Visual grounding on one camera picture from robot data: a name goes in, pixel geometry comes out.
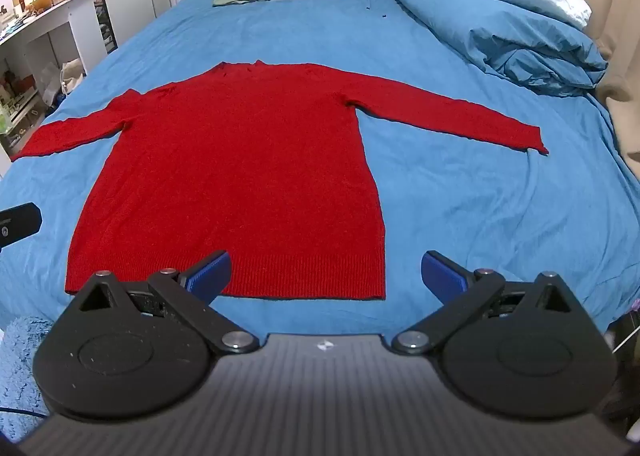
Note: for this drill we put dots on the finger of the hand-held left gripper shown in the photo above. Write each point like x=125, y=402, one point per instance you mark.
x=17, y=226

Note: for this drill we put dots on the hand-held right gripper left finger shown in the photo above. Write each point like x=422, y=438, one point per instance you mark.
x=211, y=276

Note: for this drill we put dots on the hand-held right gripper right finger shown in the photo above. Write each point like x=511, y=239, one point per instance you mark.
x=440, y=277

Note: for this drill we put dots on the red knit sweater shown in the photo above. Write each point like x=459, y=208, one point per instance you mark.
x=240, y=171

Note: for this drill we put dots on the blue bed sheet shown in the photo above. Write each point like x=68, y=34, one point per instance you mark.
x=475, y=216

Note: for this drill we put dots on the fluffy blue rug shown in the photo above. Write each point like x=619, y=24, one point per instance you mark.
x=22, y=371

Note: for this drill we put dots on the beige cloth bag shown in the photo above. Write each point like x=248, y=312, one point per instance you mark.
x=72, y=72

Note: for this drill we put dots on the white desk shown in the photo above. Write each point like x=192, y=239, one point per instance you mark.
x=45, y=31

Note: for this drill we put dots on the blue pillow roll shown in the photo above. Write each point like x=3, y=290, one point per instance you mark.
x=500, y=31

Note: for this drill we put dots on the beige curtain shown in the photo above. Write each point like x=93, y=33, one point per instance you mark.
x=617, y=16

